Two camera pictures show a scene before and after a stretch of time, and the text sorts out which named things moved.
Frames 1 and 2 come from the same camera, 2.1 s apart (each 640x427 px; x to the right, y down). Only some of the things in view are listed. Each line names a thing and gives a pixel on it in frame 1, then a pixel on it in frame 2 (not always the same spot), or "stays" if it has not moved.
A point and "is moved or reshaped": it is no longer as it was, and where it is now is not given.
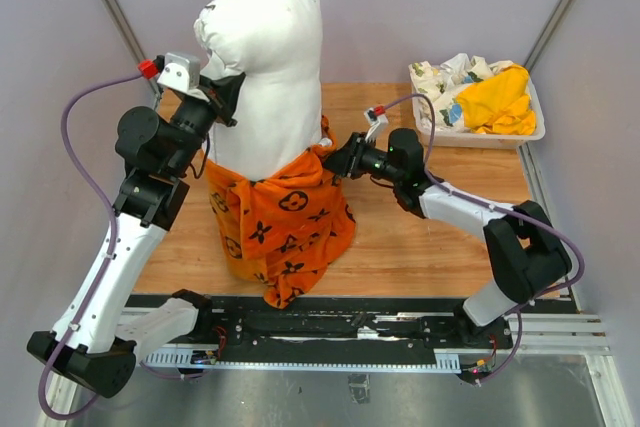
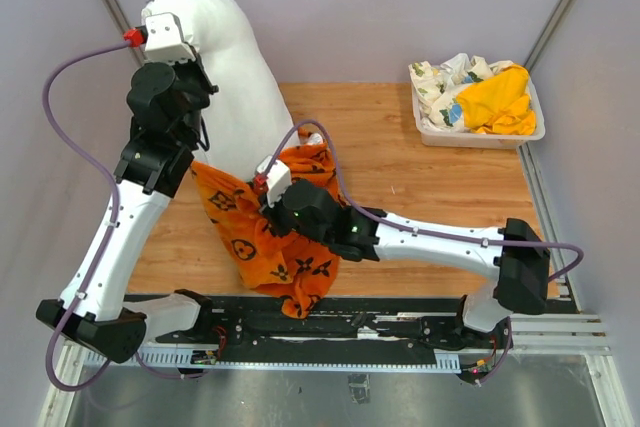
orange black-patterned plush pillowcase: x=281 y=230 is moved or reshaped
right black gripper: x=346 y=162 → x=272 y=214
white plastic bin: x=453 y=138 stays
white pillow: x=270 y=32 is moved or reshaped
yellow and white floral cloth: x=471 y=93 stays
